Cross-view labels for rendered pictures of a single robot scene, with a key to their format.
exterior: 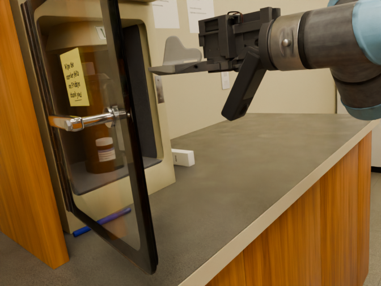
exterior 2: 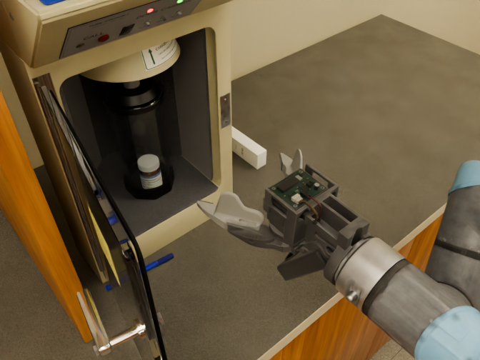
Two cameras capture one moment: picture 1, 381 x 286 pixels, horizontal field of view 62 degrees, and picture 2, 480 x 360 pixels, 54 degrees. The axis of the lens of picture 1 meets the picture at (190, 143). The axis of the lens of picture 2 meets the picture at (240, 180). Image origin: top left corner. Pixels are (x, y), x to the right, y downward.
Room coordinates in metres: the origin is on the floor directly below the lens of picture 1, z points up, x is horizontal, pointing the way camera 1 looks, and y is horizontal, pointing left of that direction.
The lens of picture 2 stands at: (0.13, -0.06, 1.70)
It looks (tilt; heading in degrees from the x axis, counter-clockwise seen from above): 44 degrees down; 8
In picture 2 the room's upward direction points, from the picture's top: straight up
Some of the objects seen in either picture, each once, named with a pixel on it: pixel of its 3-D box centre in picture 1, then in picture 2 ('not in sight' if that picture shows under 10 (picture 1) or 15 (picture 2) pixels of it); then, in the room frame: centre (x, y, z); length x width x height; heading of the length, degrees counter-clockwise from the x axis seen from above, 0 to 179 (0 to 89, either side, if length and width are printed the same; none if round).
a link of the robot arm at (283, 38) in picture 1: (291, 42); (366, 273); (0.45, -0.15, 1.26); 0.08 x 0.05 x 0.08; 138
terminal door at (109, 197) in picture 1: (81, 119); (113, 266); (0.47, 0.16, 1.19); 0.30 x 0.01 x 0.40; 38
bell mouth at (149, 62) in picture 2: not in sight; (123, 38); (0.80, 0.22, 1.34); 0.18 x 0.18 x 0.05
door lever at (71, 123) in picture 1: (78, 119); (108, 316); (0.40, 0.14, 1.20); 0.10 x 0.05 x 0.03; 38
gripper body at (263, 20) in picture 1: (241, 44); (315, 225); (0.51, -0.10, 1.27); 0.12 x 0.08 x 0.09; 48
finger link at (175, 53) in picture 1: (173, 55); (228, 207); (0.52, 0.01, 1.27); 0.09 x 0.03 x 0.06; 84
